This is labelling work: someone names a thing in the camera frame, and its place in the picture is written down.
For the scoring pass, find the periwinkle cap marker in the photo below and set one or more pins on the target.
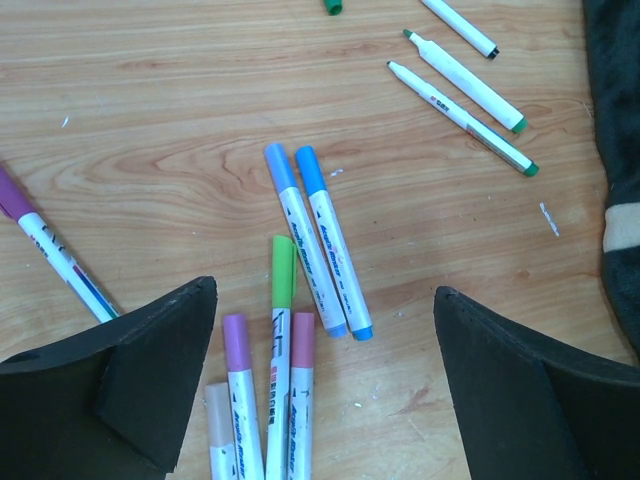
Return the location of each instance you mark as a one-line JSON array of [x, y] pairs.
[[303, 234]]

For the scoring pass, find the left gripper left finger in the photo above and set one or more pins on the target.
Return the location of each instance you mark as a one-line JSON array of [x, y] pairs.
[[111, 402]]

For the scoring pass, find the beige cap marker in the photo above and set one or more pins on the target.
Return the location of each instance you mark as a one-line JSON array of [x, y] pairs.
[[220, 432]]

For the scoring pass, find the sky blue cap marker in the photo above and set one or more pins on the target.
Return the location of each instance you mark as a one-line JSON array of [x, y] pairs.
[[338, 256]]

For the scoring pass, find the black cap marker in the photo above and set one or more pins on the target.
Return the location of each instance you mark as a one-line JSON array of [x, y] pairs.
[[469, 32]]

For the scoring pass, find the purple cap marker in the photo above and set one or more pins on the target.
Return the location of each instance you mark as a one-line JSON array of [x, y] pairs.
[[19, 208]]

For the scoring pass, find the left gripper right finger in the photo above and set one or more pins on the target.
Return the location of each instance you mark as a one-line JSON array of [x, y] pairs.
[[531, 407]]

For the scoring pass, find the dark green rainbow marker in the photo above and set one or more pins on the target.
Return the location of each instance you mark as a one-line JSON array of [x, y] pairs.
[[475, 128]]

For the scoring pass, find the pink cap marker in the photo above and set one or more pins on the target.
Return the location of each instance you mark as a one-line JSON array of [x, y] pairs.
[[299, 459]]

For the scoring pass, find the lilac cap marker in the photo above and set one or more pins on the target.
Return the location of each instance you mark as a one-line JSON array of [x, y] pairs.
[[243, 397]]

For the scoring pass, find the light green cap marker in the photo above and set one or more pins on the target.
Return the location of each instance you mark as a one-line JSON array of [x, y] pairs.
[[283, 290]]

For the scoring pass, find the dark green pen cap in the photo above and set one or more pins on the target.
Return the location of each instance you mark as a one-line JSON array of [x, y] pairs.
[[333, 7]]

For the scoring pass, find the black floral pillow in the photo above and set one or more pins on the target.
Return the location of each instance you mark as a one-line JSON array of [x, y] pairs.
[[612, 48]]

